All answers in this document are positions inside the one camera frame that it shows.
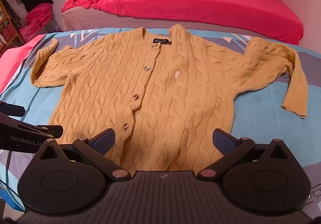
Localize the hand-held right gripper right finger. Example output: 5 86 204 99
197 129 289 181

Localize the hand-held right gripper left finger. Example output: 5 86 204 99
34 129 132 181

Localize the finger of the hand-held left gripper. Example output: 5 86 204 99
0 100 26 117
37 125 64 139

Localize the yellow cable-knit cardigan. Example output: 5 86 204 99
30 24 308 172

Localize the pink fleece blanket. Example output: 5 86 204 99
0 35 49 94

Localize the wooden shelf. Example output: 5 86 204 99
0 0 26 57

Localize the red bedsheet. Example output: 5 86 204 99
61 0 305 46

